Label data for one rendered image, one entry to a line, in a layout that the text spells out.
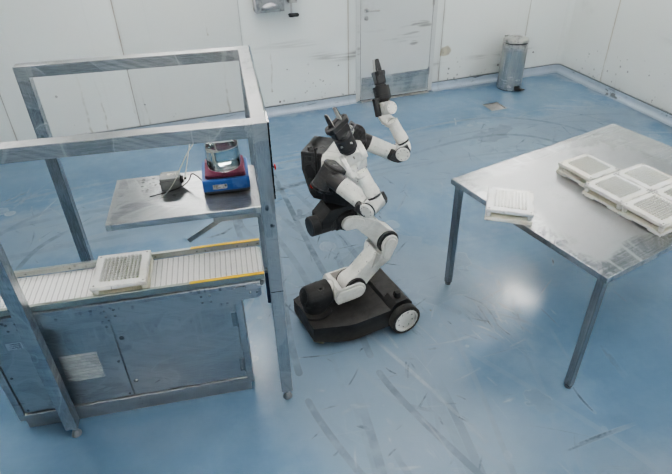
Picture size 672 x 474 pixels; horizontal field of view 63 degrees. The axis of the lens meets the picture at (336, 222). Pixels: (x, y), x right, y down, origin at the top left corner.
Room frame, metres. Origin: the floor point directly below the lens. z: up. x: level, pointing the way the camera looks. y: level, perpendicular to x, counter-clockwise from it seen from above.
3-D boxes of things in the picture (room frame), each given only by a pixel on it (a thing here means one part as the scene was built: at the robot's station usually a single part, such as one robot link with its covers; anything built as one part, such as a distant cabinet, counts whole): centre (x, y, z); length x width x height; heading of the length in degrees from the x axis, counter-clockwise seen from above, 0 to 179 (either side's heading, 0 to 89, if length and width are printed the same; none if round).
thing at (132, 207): (2.05, 0.65, 1.24); 0.62 x 0.38 x 0.04; 101
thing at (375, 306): (2.56, -0.07, 0.19); 0.64 x 0.52 x 0.33; 117
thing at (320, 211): (2.52, 0.02, 0.81); 0.28 x 0.13 x 0.18; 117
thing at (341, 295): (2.55, -0.04, 0.28); 0.21 x 0.20 x 0.13; 117
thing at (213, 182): (2.14, 0.48, 1.30); 0.21 x 0.20 x 0.09; 11
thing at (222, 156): (2.13, 0.48, 1.44); 0.15 x 0.15 x 0.19
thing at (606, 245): (2.77, -1.63, 0.80); 1.50 x 1.10 x 0.04; 120
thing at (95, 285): (2.00, 1.00, 0.88); 0.25 x 0.24 x 0.02; 10
